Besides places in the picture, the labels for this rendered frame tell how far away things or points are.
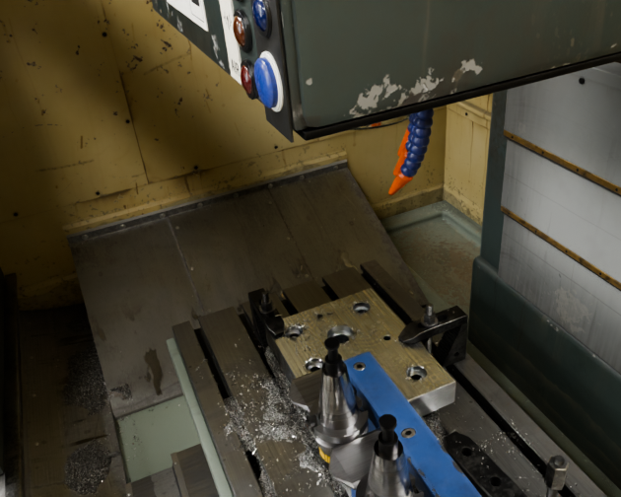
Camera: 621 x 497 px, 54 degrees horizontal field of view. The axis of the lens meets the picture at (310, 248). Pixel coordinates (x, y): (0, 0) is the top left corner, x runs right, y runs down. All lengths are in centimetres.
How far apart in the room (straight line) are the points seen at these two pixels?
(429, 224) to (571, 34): 177
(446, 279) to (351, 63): 160
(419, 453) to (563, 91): 69
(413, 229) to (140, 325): 101
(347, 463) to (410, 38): 42
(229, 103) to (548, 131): 96
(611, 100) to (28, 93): 131
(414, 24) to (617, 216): 77
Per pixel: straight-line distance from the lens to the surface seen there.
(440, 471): 63
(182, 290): 172
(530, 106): 118
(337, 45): 36
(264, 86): 37
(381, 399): 68
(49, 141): 174
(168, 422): 154
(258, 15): 37
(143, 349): 165
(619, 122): 104
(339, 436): 65
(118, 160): 178
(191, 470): 130
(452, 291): 188
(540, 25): 44
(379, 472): 56
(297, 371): 106
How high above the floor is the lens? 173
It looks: 33 degrees down
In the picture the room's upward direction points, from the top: 6 degrees counter-clockwise
